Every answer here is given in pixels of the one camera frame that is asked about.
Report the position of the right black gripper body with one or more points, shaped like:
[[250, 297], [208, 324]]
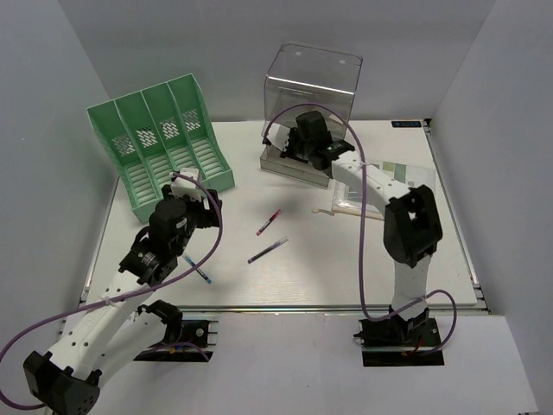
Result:
[[297, 148]]

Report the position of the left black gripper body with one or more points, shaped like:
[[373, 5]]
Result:
[[199, 216]]

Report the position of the red pen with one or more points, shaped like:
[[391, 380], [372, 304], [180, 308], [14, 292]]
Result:
[[268, 222]]

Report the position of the blue pen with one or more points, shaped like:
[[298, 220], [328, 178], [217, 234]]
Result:
[[192, 264]]

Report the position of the clear plastic drawer cabinet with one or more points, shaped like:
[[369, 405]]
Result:
[[312, 89]]

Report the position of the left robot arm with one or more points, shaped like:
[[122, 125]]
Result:
[[112, 332]]

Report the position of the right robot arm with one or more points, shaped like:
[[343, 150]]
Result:
[[412, 226]]

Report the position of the dark purple pen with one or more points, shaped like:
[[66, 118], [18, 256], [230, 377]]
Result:
[[268, 249]]

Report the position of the green plastic file organizer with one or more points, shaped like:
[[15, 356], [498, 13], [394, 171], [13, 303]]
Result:
[[152, 132]]

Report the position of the small blue label sticker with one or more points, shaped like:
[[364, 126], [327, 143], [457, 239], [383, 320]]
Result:
[[406, 124]]

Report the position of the plastic sleeve with printed sheets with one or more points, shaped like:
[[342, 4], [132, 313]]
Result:
[[375, 184]]

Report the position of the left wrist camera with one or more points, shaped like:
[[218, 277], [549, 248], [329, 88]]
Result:
[[181, 188]]

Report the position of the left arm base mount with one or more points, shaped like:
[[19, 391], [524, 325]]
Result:
[[197, 342]]

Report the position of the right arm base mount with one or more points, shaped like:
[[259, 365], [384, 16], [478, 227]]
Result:
[[383, 344]]

